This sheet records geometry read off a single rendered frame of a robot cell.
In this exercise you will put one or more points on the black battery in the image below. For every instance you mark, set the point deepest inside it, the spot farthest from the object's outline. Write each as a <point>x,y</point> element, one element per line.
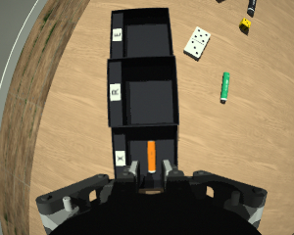
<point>251,6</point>

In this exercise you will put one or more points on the green battery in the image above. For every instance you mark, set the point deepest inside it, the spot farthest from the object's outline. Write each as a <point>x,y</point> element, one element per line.
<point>224,88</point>

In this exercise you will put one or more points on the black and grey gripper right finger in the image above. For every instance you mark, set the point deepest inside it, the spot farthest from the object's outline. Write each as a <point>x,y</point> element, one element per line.
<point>246,200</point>

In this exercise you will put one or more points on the black rack of bins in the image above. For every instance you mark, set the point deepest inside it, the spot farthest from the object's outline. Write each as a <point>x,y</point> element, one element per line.
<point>142,91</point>

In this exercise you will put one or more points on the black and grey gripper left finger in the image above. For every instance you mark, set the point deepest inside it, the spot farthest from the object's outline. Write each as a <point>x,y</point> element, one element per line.
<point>55,207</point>

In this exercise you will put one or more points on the white domino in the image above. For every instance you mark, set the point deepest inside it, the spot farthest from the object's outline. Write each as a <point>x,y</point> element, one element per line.
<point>197,43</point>

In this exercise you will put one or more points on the yellow die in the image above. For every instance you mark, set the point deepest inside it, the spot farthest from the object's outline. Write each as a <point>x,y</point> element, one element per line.
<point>245,24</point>

